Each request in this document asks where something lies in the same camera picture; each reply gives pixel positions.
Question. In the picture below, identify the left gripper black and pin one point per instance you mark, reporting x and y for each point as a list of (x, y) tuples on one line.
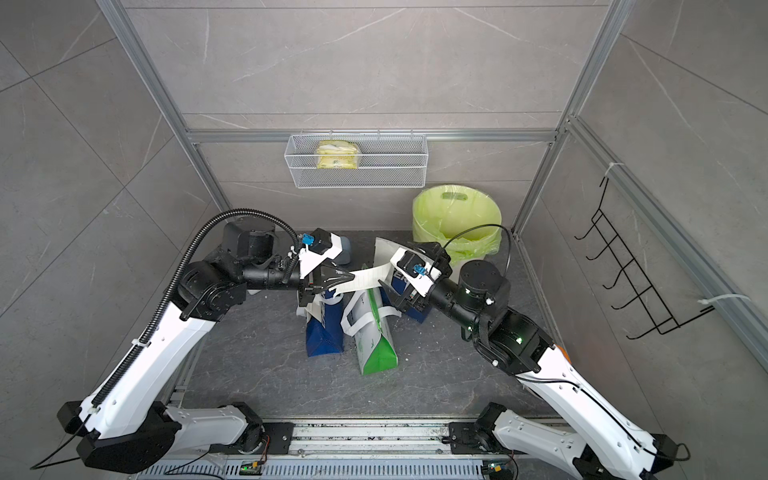
[(308, 285)]

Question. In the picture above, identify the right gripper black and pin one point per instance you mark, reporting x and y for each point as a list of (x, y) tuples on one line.
[(438, 253)]

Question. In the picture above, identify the green white paper bag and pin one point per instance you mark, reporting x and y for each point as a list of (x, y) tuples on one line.
[(365, 319)]

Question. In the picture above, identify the blue white paper bag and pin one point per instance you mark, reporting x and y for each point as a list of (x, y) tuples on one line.
[(323, 333), (384, 250)]

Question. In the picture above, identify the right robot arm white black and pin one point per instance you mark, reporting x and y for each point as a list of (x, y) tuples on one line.
[(601, 442)]

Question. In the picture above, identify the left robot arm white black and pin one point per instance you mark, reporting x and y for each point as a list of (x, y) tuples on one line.
[(122, 426)]

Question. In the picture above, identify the green trash bag liner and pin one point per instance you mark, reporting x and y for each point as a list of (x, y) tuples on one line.
[(454, 211)]

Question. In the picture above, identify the yellow wipes pack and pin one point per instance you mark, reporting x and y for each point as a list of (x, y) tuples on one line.
[(337, 154)]

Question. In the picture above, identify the plush doll orange hat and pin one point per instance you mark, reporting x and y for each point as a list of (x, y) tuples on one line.
[(564, 353)]

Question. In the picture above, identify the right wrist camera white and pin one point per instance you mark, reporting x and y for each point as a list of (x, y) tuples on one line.
[(418, 273)]

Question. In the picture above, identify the white wire mesh basket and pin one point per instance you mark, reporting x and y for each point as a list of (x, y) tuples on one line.
[(387, 161)]

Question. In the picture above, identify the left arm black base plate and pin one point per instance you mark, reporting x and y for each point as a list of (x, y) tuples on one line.
[(273, 437)]

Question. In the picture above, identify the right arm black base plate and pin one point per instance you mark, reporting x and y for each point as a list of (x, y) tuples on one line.
[(467, 438)]

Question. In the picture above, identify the black wire hook rack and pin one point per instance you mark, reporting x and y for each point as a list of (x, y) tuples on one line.
[(631, 273)]

